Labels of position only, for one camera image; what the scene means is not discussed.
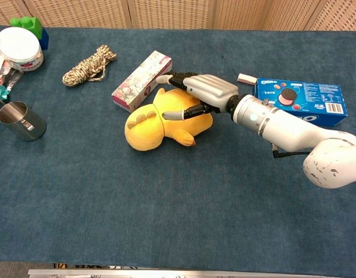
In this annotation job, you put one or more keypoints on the stainless steel cup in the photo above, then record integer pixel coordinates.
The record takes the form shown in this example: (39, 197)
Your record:
(23, 124)

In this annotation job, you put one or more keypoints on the small pink rectangular block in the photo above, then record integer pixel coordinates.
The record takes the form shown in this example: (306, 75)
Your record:
(247, 78)

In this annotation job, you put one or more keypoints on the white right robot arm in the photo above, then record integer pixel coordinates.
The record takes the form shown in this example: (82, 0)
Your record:
(282, 127)

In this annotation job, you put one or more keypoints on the blue Oreo cookie box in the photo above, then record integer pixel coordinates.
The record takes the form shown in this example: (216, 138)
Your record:
(311, 95)

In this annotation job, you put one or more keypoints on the silver foil packet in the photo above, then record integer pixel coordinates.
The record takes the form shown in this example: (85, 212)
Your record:
(12, 75)

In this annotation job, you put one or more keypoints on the floral print carton box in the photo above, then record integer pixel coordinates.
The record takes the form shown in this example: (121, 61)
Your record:
(140, 79)

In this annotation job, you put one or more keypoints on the dark blue block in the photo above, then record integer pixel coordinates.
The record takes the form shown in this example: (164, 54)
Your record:
(44, 39)

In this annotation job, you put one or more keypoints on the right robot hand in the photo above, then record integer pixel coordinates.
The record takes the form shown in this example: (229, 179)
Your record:
(210, 88)

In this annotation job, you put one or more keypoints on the clear round plastic tub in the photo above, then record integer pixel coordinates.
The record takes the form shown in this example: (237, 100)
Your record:
(20, 49)

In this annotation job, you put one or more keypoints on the yellow plush duck toy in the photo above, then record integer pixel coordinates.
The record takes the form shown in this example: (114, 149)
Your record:
(154, 127)

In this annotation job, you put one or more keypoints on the green toy building block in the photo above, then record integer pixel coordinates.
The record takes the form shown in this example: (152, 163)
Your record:
(28, 24)

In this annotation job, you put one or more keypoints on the aluminium frame rail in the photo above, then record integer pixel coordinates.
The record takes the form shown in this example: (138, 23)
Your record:
(195, 273)

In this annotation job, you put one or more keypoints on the woven folding screen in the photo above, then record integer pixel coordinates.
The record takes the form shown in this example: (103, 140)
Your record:
(178, 13)

